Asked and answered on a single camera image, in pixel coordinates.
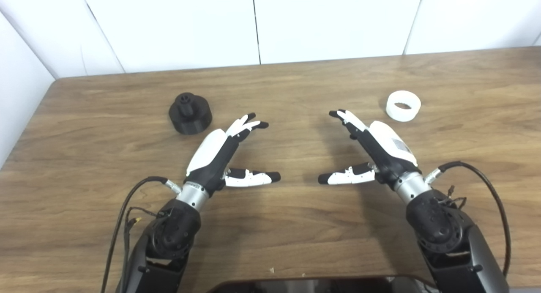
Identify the black robot torso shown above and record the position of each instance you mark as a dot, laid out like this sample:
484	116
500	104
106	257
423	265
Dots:
321	285

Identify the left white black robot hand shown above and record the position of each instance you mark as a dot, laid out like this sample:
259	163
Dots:
208	151

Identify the round black plastic part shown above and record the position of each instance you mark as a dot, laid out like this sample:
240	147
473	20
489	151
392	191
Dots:
192	117

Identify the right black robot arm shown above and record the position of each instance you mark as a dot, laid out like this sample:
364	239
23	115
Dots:
444	229

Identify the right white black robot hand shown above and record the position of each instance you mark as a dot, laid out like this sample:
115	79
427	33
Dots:
393	147

